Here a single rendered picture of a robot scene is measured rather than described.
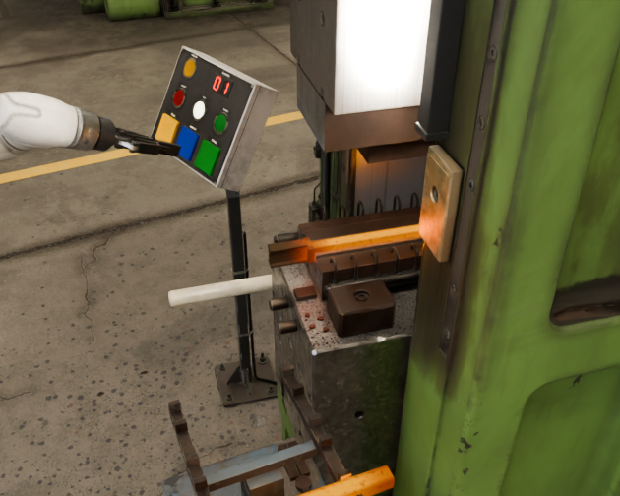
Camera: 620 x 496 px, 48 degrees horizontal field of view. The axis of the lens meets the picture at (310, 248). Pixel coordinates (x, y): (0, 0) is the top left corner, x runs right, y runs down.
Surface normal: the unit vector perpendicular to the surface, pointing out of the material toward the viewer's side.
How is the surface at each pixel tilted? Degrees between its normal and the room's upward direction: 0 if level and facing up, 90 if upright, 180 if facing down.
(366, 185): 90
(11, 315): 0
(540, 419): 90
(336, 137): 90
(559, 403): 90
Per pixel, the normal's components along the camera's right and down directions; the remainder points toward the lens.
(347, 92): 0.26, 0.57
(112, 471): 0.00, -0.81
